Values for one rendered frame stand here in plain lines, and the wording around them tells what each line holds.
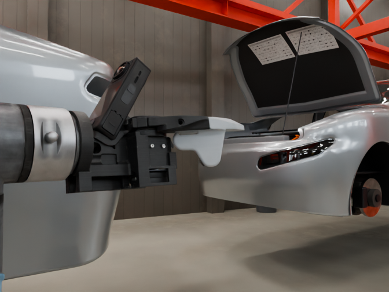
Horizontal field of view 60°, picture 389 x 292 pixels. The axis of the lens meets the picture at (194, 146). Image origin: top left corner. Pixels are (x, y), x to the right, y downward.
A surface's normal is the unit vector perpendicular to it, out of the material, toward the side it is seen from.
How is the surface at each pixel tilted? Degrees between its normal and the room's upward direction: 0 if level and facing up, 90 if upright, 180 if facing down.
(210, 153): 84
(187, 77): 90
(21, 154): 107
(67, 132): 74
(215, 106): 90
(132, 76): 81
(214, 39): 90
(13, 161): 114
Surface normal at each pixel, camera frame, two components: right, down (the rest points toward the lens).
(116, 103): 0.69, -0.17
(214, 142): 0.15, -0.14
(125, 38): 0.46, -0.02
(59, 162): 0.59, 0.44
